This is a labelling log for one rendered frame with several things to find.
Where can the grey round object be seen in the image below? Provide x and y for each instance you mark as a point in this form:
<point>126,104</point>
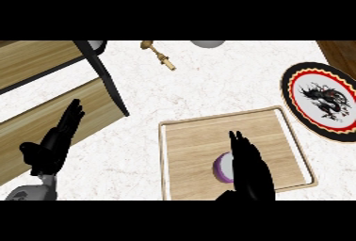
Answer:
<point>207,43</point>

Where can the wooden cabinet panel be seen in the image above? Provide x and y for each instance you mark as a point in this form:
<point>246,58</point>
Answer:
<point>34,61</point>

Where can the dark brown wooden block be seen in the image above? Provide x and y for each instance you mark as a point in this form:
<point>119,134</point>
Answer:
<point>340,56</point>

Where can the black cabinet edge strip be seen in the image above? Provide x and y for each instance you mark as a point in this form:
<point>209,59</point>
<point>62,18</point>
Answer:
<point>104,75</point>

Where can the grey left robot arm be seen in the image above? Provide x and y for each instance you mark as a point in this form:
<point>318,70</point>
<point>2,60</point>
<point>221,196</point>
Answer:
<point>34,189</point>

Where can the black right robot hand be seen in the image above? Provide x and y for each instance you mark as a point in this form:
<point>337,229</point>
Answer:
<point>250,169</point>

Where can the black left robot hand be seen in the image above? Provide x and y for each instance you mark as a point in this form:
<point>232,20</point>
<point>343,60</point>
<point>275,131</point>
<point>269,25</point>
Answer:
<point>54,147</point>

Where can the wooden tray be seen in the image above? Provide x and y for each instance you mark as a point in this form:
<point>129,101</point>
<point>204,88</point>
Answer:
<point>232,153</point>

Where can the dragon print plate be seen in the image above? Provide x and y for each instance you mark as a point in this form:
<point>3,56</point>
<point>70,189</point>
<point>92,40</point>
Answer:
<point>324,100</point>

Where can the purple-rimmed can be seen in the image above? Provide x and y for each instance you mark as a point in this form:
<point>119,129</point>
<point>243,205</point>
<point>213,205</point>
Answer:
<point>224,168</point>

